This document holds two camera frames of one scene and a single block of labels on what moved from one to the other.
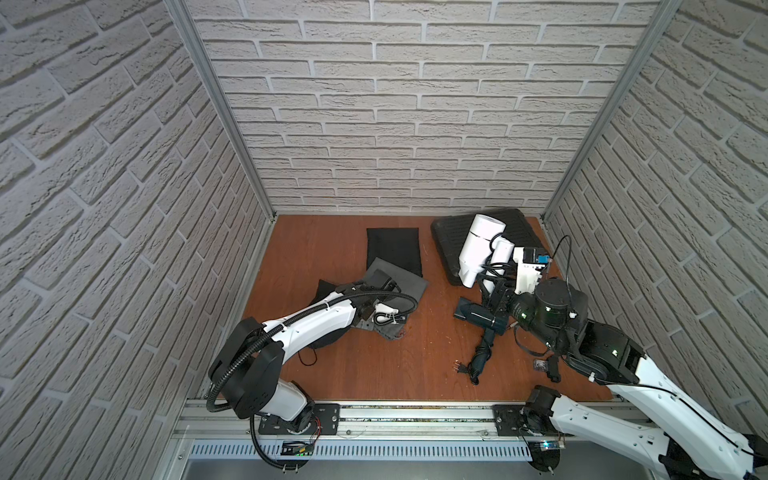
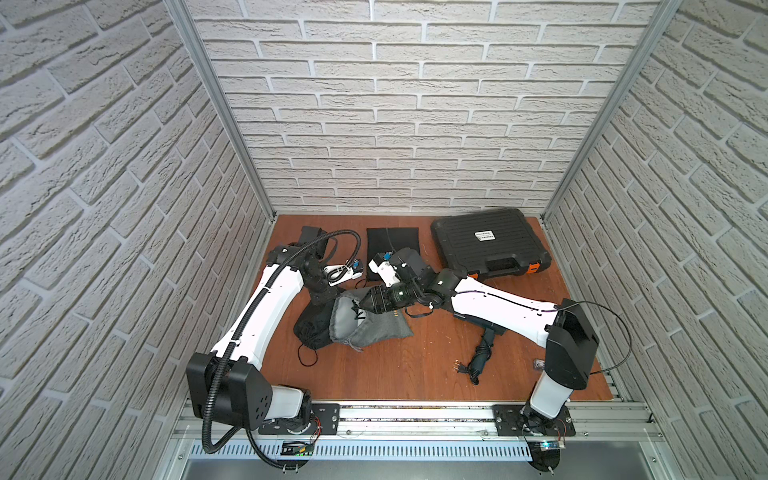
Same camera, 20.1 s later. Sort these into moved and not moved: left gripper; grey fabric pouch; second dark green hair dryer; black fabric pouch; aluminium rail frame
Moved: grey fabric pouch; left gripper
Not moved: second dark green hair dryer; aluminium rail frame; black fabric pouch
